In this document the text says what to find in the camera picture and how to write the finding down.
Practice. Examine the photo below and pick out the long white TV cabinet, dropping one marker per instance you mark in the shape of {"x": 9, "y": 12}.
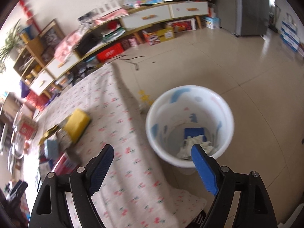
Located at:
{"x": 137, "y": 19}

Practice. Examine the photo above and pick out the wooden shelf unit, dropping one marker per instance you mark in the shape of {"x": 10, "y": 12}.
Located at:
{"x": 37, "y": 51}

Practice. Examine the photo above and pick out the red box under cabinet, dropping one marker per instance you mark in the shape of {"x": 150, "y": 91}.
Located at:
{"x": 110, "y": 52}

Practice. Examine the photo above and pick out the cherry print tablecloth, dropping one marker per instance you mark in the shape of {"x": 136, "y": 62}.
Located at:
{"x": 135, "y": 192}

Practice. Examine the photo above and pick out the pink cloth on cabinet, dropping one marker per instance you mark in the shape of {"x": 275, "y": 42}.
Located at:
{"x": 67, "y": 45}

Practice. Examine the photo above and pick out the red snack package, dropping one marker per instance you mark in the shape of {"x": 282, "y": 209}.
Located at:
{"x": 67, "y": 163}

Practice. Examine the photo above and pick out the yellow cardboard box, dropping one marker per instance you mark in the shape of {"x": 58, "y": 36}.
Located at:
{"x": 156, "y": 35}

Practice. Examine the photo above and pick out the potted green plant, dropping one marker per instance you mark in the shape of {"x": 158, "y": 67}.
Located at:
{"x": 11, "y": 41}

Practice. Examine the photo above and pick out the yellow snack wrapper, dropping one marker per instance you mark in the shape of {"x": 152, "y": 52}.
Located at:
{"x": 50, "y": 132}

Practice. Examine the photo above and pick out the yellow sponge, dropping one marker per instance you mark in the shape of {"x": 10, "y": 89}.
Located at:
{"x": 77, "y": 124}

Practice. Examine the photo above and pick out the white printed snack wrapper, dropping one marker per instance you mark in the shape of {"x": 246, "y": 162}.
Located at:
{"x": 63, "y": 139}

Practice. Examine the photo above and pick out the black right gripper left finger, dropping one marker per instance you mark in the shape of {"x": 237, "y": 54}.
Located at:
{"x": 51, "y": 209}

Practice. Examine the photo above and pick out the silver refrigerator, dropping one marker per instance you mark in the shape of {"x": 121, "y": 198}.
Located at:
{"x": 243, "y": 17}

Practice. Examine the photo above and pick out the white patterned trash bin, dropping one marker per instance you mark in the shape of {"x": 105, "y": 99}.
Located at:
{"x": 188, "y": 107}

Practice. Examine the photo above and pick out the stacked blue white boxes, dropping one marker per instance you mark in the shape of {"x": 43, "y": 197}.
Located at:
{"x": 289, "y": 33}

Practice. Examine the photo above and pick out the blue item in bin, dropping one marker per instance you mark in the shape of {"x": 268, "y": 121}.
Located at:
{"x": 194, "y": 132}

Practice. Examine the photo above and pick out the crumpled white tissue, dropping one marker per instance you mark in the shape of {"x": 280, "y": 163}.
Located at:
{"x": 200, "y": 141}

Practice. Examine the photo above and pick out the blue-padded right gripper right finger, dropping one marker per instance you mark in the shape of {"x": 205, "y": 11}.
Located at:
{"x": 254, "y": 207}

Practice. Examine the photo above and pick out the blue milk carton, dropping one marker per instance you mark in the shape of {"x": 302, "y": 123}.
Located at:
{"x": 51, "y": 149}

